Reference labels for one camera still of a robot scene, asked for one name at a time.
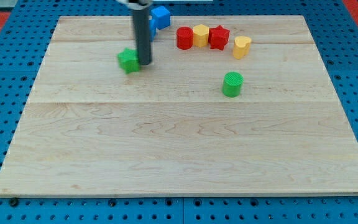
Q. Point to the green star block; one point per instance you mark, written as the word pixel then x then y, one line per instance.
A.
pixel 128 60

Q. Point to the red star block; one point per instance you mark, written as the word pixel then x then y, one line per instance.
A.
pixel 218 37

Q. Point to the green cylinder block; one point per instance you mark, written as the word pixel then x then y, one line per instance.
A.
pixel 232 84

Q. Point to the light wooden board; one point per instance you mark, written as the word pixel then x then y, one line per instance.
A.
pixel 88 130

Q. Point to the red cylinder block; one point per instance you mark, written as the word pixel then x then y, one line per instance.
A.
pixel 184 38

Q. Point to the yellow hexagon block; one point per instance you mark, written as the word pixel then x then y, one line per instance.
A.
pixel 200 35

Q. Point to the yellow heart block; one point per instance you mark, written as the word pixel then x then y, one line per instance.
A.
pixel 241 46

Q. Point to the blue block behind rod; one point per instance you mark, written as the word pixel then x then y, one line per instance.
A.
pixel 153 29

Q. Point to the blue cube block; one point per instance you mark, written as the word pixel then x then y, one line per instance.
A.
pixel 162 17

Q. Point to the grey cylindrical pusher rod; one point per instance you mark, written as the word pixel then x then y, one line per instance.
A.
pixel 140 17

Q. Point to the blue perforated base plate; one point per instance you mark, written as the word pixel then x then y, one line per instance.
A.
pixel 23 42

